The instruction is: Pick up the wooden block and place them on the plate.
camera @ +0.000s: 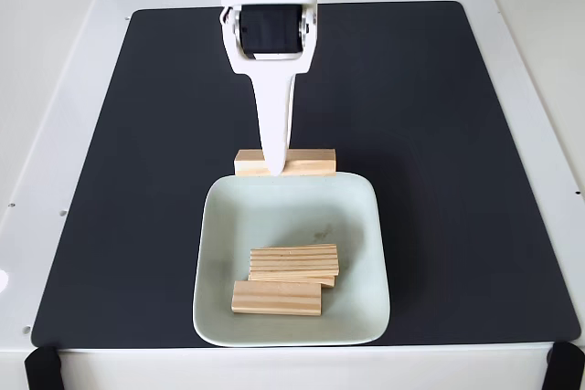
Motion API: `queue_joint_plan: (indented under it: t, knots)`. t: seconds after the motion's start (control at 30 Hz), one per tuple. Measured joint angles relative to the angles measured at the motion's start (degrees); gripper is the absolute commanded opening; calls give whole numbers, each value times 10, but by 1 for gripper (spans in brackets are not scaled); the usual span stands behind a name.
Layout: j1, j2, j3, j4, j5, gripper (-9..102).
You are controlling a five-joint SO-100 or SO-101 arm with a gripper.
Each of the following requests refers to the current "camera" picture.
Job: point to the grooved wooden block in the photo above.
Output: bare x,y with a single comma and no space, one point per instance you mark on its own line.
311,162
276,298
320,281
294,258

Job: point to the pale green square plate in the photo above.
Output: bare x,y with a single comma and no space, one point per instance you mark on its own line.
228,235

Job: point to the black table mat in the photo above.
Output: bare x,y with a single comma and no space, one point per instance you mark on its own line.
137,180

